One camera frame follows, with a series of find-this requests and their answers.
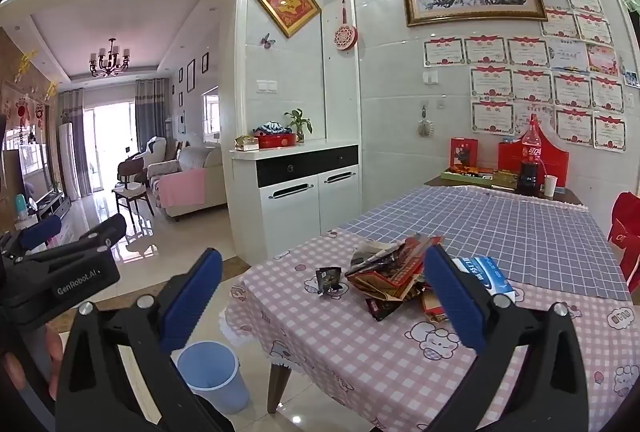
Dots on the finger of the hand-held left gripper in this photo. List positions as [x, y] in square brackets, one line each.
[40, 232]
[105, 232]

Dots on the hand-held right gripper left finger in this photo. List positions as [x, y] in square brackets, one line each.
[192, 302]

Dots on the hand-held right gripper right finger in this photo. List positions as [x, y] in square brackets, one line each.
[455, 302]

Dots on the small red cardboard piece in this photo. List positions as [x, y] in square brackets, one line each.
[432, 307]

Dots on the blue and white box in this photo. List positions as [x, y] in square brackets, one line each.
[487, 274]

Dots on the red printed paper bag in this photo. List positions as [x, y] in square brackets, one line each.
[400, 274]

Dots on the dark brown snack packet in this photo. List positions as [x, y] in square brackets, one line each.
[382, 309]

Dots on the light blue plastic bin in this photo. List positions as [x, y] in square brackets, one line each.
[220, 387]

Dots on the silver wrapper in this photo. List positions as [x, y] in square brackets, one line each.
[372, 257]

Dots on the small black snack packet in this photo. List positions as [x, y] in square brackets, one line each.
[329, 279]

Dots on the person's left hand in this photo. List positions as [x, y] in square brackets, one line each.
[54, 354]

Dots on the dark television stand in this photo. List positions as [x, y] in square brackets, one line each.
[52, 207]

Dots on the white appliance with teal top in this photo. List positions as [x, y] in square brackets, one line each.
[20, 206]

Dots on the dark wooden chair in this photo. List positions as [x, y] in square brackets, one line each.
[131, 194]

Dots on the flat television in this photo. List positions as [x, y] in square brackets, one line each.
[32, 171]

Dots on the white standing air conditioner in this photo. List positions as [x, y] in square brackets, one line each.
[69, 161]

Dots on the pink blanket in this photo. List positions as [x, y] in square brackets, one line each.
[182, 189]

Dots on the armchair with white cover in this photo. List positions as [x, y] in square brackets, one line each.
[155, 149]

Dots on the blue grid tablecloth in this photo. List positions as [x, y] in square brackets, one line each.
[525, 232]

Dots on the beige sofa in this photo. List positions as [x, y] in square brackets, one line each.
[200, 161]

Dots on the wooden table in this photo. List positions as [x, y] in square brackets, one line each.
[277, 387]

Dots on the pink checked cartoon tablecloth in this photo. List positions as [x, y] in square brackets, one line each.
[350, 362]

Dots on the grey curtain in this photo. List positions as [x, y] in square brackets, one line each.
[75, 111]
[150, 111]

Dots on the green flat box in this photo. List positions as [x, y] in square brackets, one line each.
[465, 178]

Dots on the dark green box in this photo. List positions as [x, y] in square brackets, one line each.
[505, 182]

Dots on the white sideboard cabinet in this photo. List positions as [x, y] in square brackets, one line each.
[295, 222]

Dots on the red gift bag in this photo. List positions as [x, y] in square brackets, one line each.
[464, 154]

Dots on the white paper cup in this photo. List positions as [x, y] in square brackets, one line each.
[550, 187]

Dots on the cola bottle red label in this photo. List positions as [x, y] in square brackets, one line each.
[531, 156]

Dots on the gold snack box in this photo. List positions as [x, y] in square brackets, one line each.
[246, 141]

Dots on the black chandelier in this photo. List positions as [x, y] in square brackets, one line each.
[110, 59]

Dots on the hanging white round ornament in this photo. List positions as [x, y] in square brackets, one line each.
[425, 127]

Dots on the red round box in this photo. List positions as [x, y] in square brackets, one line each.
[275, 141]

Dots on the red chair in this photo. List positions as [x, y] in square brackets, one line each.
[627, 237]

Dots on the blue patterned cloth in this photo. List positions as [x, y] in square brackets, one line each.
[272, 127]

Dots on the green potted plant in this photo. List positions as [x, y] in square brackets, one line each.
[298, 119]

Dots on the tall white partition panel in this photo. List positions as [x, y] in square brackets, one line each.
[345, 101]

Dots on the round red hanging ornament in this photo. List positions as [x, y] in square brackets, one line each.
[345, 36]

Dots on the framed red paper-cut picture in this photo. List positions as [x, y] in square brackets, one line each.
[285, 1]

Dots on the red wall knot decoration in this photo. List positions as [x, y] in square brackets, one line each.
[22, 111]

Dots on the black wall picture frame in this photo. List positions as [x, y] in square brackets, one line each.
[205, 62]
[181, 78]
[190, 75]

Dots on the double wall light switch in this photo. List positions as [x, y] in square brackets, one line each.
[266, 86]

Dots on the white wall switch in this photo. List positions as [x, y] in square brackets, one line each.
[430, 76]

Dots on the group of wall certificates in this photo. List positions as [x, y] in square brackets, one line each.
[530, 84]

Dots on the butterfly wall decal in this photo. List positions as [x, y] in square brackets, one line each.
[267, 40]

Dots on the small wall photo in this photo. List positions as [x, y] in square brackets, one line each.
[631, 78]

